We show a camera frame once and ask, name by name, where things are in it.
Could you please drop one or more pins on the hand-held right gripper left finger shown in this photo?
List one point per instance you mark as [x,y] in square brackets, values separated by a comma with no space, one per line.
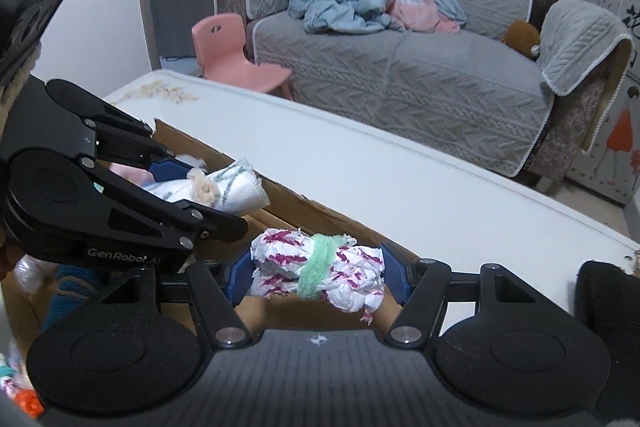
[242,279]

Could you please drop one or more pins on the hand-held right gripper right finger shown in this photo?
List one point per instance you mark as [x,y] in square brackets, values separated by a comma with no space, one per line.
[397,277]

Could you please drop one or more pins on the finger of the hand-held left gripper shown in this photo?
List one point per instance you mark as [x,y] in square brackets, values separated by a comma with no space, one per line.
[215,227]
[167,171]

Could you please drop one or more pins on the white mask bundle beige tie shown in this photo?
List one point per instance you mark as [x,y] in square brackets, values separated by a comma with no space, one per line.
[235,187]

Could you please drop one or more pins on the white magenta bag mint tie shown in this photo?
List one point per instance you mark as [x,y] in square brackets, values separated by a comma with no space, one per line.
[345,269]

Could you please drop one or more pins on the clear silver plastic bundle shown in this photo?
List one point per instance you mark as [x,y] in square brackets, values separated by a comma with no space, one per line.
[32,274]

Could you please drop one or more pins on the shallow cardboard box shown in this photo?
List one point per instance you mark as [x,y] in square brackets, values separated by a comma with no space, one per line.
[300,212]

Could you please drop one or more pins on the blue knit roll tan tie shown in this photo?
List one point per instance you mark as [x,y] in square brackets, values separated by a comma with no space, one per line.
[70,299]

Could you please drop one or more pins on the pink plastic chair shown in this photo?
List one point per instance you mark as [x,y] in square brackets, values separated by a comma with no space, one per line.
[220,42]

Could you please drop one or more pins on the grey quilted sofa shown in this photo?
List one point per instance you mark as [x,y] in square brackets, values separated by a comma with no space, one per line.
[400,72]

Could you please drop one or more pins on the black cloth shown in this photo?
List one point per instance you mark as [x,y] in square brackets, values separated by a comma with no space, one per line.
[605,292]

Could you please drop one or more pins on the pink cloth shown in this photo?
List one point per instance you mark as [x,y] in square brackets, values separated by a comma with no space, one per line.
[420,14]

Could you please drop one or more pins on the brown plush toy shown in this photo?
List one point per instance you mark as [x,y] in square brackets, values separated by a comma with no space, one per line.
[520,37]

